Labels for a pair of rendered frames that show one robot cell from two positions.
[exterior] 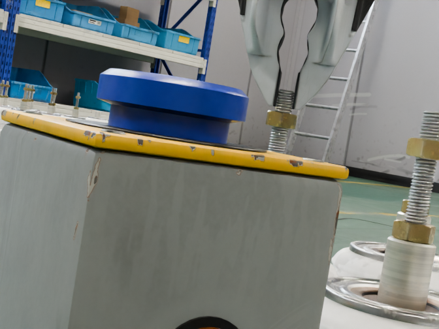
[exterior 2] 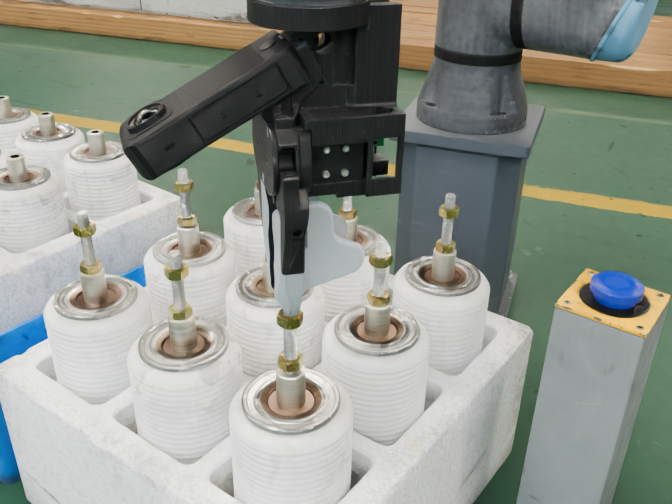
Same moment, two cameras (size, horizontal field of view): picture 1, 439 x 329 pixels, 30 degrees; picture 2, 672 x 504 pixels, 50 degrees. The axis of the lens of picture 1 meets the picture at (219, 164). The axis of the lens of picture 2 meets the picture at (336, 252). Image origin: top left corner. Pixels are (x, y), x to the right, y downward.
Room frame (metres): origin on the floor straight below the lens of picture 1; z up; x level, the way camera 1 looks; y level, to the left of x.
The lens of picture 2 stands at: (0.61, 0.38, 0.62)
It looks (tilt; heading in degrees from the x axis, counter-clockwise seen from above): 29 degrees down; 248
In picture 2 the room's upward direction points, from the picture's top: 1 degrees clockwise
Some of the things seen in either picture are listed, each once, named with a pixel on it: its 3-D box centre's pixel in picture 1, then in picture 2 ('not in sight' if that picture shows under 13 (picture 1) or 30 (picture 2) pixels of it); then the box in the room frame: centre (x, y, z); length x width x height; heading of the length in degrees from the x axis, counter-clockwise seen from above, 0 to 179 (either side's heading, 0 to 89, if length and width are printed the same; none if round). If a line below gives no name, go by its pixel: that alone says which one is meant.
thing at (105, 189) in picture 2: not in sight; (107, 211); (0.56, -0.61, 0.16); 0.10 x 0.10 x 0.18
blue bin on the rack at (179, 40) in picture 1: (162, 37); not in sight; (6.48, 0.60, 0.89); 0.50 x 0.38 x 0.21; 47
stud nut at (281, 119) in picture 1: (281, 119); (289, 318); (0.47, -0.03, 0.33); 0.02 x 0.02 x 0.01; 54
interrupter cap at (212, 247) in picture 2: not in sight; (189, 249); (0.50, -0.29, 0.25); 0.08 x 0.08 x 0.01
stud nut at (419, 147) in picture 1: (428, 149); (380, 259); (0.37, -0.09, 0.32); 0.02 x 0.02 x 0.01; 32
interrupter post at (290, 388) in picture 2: not in sight; (290, 386); (0.47, -0.03, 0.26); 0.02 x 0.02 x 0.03
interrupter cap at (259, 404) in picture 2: not in sight; (291, 400); (0.47, -0.03, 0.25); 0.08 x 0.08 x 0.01
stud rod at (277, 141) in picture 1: (275, 155); (290, 341); (0.47, -0.03, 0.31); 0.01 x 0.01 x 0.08
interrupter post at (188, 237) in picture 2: not in sight; (188, 238); (0.50, -0.29, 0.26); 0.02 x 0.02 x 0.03
